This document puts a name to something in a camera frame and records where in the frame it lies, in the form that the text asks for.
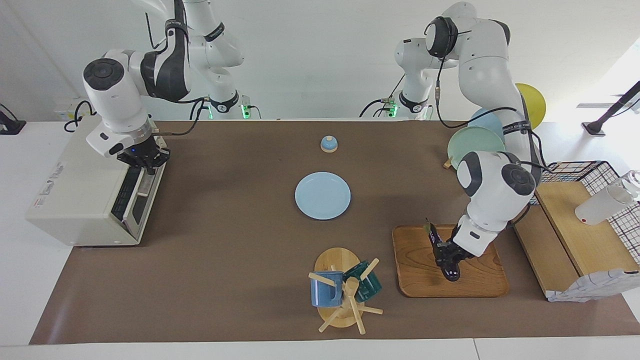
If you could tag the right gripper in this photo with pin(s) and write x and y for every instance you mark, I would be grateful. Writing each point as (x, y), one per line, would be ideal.
(142, 146)

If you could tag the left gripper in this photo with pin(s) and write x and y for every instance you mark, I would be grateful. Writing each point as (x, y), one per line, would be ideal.
(461, 246)

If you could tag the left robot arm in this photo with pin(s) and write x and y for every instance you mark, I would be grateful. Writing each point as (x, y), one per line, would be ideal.
(490, 75)

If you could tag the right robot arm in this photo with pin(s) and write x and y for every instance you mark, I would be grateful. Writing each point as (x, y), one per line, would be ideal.
(115, 95)

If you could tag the white toaster oven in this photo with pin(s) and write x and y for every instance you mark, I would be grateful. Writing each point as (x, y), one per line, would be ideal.
(75, 195)

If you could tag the wooden tray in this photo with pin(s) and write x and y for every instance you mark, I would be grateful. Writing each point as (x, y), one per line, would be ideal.
(420, 275)

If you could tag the dark green mug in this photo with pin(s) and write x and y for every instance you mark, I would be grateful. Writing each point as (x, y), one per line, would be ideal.
(370, 287)

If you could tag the wooden plate rack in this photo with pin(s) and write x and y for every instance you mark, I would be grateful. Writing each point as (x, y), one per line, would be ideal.
(447, 163)

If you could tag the wooden mug tree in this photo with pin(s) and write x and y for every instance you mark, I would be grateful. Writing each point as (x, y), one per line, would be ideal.
(337, 260)

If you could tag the pale green plate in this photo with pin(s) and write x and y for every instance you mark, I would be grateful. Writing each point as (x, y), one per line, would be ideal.
(470, 145)

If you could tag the blue mug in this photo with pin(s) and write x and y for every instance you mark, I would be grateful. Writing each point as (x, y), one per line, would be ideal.
(325, 292)

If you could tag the black stand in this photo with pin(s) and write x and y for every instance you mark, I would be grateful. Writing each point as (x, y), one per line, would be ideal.
(10, 125)
(612, 110)

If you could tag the light blue plate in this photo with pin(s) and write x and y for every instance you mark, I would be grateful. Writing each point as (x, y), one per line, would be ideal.
(322, 196)

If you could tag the wooden step shelf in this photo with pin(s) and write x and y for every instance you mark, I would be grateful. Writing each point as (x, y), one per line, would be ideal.
(585, 235)

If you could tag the pale blue plate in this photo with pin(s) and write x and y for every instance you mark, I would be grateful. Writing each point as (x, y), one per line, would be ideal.
(487, 119)

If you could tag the white patterned cloth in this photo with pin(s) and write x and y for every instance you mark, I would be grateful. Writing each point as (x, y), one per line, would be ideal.
(595, 287)

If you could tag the blue call bell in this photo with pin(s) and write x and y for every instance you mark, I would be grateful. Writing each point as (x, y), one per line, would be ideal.
(329, 145)

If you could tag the white cup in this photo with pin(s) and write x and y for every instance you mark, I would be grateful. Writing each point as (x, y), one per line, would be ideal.
(600, 207)

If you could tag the yellow plate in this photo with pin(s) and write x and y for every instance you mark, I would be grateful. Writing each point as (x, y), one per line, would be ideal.
(534, 102)

